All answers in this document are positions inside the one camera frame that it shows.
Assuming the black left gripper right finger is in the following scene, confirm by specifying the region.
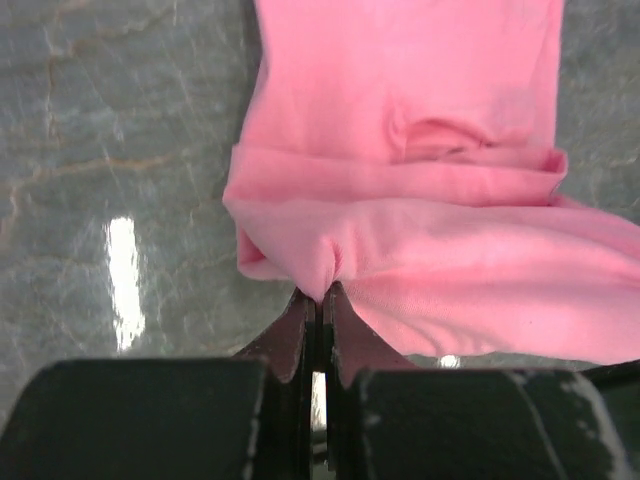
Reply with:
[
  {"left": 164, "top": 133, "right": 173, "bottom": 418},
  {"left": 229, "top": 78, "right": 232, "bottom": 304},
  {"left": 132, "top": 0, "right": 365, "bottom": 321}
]
[{"left": 322, "top": 284, "right": 635, "bottom": 479}]

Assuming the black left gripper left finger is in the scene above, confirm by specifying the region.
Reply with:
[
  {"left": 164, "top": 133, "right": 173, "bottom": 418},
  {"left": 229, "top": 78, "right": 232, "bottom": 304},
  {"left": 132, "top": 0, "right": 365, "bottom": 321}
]
[{"left": 1, "top": 293, "right": 316, "bottom": 479}]

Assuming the pink t shirt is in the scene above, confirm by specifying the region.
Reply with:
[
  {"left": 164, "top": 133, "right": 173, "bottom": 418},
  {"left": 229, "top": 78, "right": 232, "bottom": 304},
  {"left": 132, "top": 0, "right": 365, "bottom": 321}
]
[{"left": 223, "top": 1, "right": 639, "bottom": 364}]

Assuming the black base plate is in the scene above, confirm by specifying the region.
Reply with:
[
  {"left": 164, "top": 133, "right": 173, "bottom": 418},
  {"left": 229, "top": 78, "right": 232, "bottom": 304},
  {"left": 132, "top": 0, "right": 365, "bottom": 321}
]
[{"left": 582, "top": 360, "right": 640, "bottom": 457}]

